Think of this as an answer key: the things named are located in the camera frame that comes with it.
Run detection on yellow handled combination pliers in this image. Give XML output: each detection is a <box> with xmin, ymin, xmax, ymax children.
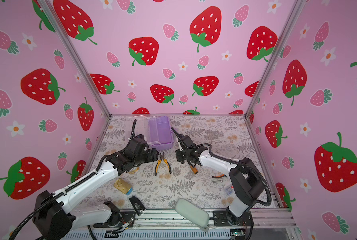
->
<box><xmin>154</xmin><ymin>152</ymin><xmax>172</xmax><ymax>177</ymax></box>

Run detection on large orange handled screwdriver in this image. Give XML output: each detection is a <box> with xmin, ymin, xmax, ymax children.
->
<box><xmin>170</xmin><ymin>126</ymin><xmax>199</xmax><ymax>175</ymax></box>

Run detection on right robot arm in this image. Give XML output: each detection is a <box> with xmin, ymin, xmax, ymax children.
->
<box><xmin>176</xmin><ymin>134</ymin><xmax>272</xmax><ymax>226</ymax></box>

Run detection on orange handled long-nose pliers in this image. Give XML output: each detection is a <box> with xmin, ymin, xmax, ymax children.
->
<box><xmin>212</xmin><ymin>174</ymin><xmax>227</xmax><ymax>179</ymax></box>

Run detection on small black clip device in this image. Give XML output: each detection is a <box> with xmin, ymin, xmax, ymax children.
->
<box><xmin>129</xmin><ymin>196</ymin><xmax>146</xmax><ymax>216</ymax></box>

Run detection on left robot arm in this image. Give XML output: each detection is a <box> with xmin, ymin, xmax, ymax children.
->
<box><xmin>9</xmin><ymin>135</ymin><xmax>159</xmax><ymax>240</ymax></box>

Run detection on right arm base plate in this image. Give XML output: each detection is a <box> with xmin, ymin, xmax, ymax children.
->
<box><xmin>212</xmin><ymin>210</ymin><xmax>254</xmax><ymax>227</ymax></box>

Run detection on aluminium front rail frame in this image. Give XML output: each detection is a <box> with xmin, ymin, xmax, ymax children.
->
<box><xmin>64</xmin><ymin>208</ymin><xmax>303</xmax><ymax>240</ymax></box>

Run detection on small clear screw bag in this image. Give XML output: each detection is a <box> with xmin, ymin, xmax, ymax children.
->
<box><xmin>224</xmin><ymin>185</ymin><xmax>234</xmax><ymax>196</ymax></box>

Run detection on rectangular gold fish tin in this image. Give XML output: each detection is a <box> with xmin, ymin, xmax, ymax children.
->
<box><xmin>113</xmin><ymin>179</ymin><xmax>133</xmax><ymax>196</ymax></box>

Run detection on purple plastic tool box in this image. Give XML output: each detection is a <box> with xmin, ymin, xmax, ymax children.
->
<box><xmin>135</xmin><ymin>116</ymin><xmax>173</xmax><ymax>152</ymax></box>

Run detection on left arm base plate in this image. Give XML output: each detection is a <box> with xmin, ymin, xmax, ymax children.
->
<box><xmin>93</xmin><ymin>211</ymin><xmax>136</xmax><ymax>228</ymax></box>

